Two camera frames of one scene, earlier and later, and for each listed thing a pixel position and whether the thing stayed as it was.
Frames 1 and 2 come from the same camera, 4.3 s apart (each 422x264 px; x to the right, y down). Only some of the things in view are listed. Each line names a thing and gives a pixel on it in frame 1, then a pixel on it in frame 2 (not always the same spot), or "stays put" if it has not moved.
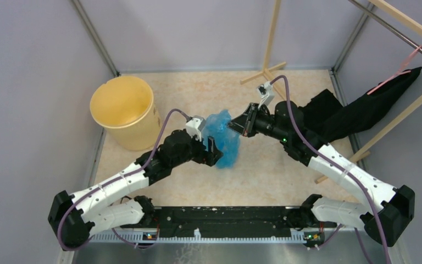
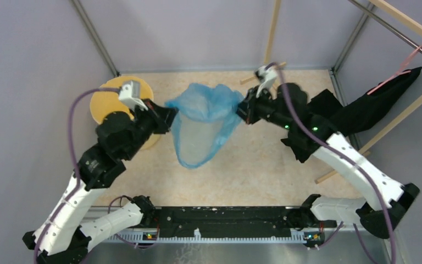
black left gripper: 208,157 to 163,117
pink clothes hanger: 401,71 stays put
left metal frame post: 95,37 stays put
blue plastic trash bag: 226,139 to 205,116
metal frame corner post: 366,16 stays put
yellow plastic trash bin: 125,105 stays put
